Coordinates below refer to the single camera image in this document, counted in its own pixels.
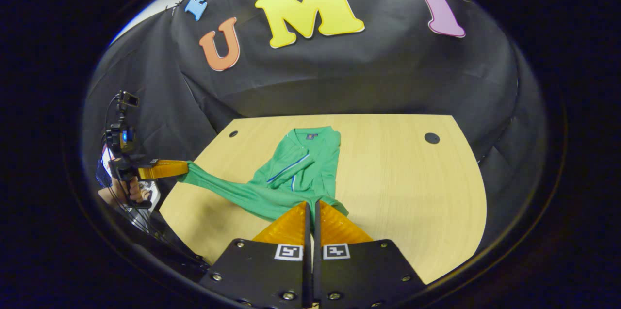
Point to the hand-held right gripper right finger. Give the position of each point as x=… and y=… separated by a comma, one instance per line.
x=364, y=270

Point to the black backdrop cloth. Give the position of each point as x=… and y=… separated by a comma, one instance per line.
x=364, y=71

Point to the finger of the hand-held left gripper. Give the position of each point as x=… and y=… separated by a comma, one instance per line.
x=162, y=169

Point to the green T-shirt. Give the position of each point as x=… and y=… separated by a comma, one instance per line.
x=310, y=163

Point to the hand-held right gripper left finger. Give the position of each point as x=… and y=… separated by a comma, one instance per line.
x=257, y=270

